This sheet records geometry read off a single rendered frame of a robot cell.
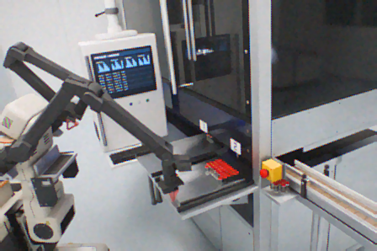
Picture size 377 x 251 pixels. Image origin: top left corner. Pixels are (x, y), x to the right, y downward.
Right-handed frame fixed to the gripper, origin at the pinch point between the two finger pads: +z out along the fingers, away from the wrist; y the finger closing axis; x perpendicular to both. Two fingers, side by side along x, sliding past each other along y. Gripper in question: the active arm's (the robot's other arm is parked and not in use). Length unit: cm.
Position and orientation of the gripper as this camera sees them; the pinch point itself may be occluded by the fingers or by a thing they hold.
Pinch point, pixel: (172, 200)
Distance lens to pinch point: 140.3
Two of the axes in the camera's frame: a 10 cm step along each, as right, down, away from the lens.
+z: 0.9, 9.2, 3.7
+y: 9.0, -2.3, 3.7
